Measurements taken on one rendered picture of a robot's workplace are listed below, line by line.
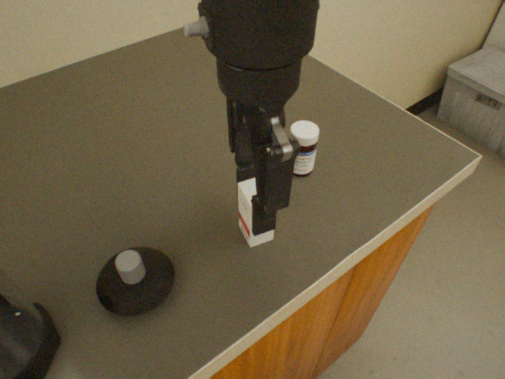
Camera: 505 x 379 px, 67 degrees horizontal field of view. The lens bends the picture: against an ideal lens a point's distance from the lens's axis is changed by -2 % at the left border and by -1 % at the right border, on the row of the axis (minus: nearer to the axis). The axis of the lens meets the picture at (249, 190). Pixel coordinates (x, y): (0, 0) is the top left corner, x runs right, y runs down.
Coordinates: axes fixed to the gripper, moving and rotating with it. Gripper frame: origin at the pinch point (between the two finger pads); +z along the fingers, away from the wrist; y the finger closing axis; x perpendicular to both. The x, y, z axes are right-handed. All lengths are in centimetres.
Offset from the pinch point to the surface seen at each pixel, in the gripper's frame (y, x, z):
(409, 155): -4.4, 29.5, 6.7
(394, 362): 7, 50, 101
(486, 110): -72, 159, 80
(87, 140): -28.7, -18.9, 6.7
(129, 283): 3.5, -17.1, 3.0
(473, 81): -83, 155, 69
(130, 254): 1.8, -16.0, 0.1
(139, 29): -64, -2, 6
